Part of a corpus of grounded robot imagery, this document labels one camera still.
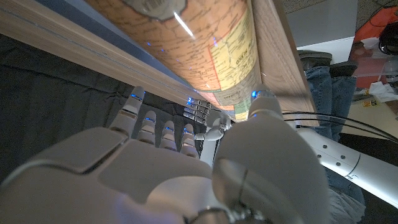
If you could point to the person in blue jeans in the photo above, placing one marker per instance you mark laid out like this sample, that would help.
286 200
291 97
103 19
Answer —
332 99

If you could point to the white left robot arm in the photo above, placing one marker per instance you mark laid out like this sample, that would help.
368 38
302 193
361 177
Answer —
357 168

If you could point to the dark shoe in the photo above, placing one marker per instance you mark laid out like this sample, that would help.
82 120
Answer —
314 59

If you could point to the orange bag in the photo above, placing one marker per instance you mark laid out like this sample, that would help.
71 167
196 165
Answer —
376 23

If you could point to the black fabric backdrop curtain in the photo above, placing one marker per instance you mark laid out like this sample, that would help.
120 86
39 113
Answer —
46 99

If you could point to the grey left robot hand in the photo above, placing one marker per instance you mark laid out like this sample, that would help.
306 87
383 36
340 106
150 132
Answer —
217 123

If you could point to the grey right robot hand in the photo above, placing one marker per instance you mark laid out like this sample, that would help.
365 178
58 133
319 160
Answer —
155 180

